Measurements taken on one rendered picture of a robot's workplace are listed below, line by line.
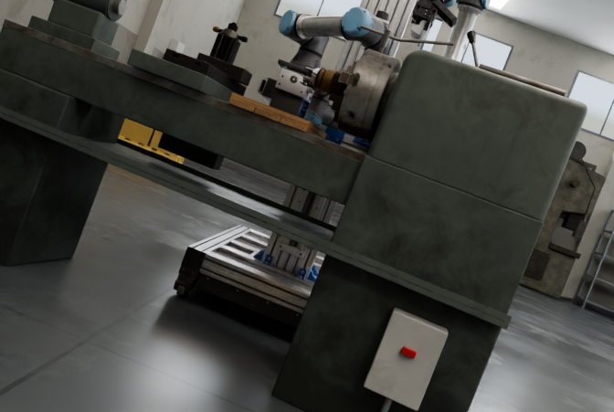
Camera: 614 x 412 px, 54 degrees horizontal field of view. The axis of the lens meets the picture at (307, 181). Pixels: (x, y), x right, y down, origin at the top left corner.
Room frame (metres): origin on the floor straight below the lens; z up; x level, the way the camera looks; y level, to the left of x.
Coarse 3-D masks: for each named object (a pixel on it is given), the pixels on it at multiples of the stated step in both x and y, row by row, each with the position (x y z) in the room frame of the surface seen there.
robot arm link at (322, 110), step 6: (312, 96) 2.52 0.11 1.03; (312, 102) 2.51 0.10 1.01; (318, 102) 2.50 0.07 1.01; (324, 102) 2.50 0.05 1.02; (312, 108) 2.50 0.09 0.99; (318, 108) 2.50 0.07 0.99; (324, 108) 2.51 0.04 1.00; (330, 108) 2.57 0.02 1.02; (306, 114) 2.52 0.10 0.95; (312, 114) 2.50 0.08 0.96; (318, 114) 2.50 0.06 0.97; (324, 114) 2.52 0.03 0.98; (330, 114) 2.54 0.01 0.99; (312, 120) 2.50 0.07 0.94; (318, 120) 2.51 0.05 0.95; (324, 120) 2.54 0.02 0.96; (330, 120) 2.55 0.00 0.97
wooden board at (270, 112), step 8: (232, 96) 2.14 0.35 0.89; (240, 96) 2.13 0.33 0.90; (232, 104) 2.15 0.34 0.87; (240, 104) 2.13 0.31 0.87; (248, 104) 2.12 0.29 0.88; (256, 104) 2.12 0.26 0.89; (264, 104) 2.11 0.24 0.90; (256, 112) 2.12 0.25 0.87; (264, 112) 2.11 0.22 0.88; (272, 112) 2.11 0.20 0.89; (280, 112) 2.10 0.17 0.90; (280, 120) 2.10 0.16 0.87; (288, 120) 2.09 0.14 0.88; (296, 120) 2.09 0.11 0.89; (304, 120) 2.08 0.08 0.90; (296, 128) 2.09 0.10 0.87; (304, 128) 2.08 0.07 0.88; (312, 128) 2.16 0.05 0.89; (320, 136) 2.33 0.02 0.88
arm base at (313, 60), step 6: (300, 48) 2.84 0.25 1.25; (306, 48) 2.82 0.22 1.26; (300, 54) 2.82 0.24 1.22; (306, 54) 2.81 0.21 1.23; (312, 54) 2.81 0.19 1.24; (318, 54) 2.83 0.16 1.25; (294, 60) 2.82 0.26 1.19; (300, 60) 2.80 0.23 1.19; (306, 60) 2.80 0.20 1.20; (312, 60) 2.81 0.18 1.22; (318, 60) 2.84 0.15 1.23; (300, 66) 2.80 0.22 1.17; (312, 66) 2.82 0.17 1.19; (318, 66) 2.84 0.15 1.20
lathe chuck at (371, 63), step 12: (360, 60) 2.11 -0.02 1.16; (372, 60) 2.11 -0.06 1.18; (384, 60) 2.12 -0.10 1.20; (360, 72) 2.09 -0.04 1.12; (372, 72) 2.09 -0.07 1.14; (348, 84) 2.09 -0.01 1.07; (360, 84) 2.08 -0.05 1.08; (372, 84) 2.07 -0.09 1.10; (348, 96) 2.09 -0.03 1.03; (360, 96) 2.08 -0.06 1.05; (348, 108) 2.11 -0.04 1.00; (360, 108) 2.09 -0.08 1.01; (348, 120) 2.13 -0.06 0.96; (360, 120) 2.11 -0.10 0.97; (348, 132) 2.21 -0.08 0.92; (360, 132) 2.16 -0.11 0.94
